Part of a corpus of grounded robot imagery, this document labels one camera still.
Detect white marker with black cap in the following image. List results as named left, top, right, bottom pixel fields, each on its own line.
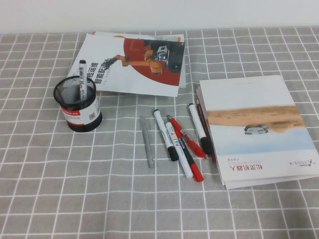
left=153, top=109, right=179, bottom=162
left=78, top=59, right=88, bottom=103
left=188, top=103, right=212, bottom=155

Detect grey pen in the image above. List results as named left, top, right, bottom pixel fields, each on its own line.
left=139, top=115, right=155, bottom=169

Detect red gel pen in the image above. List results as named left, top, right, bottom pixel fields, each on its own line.
left=166, top=114, right=207, bottom=160

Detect dark red pen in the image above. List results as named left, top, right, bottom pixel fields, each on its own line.
left=195, top=98, right=217, bottom=163

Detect black mesh pen holder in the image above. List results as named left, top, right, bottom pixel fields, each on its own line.
left=53, top=75, right=103, bottom=132

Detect white brochure with orange corner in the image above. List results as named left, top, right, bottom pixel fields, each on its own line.
left=89, top=30, right=186, bottom=89

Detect brochure with desert photo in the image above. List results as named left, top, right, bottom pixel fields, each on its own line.
left=199, top=74, right=317, bottom=183

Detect grey checked tablecloth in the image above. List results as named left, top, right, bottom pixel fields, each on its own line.
left=0, top=26, right=319, bottom=239

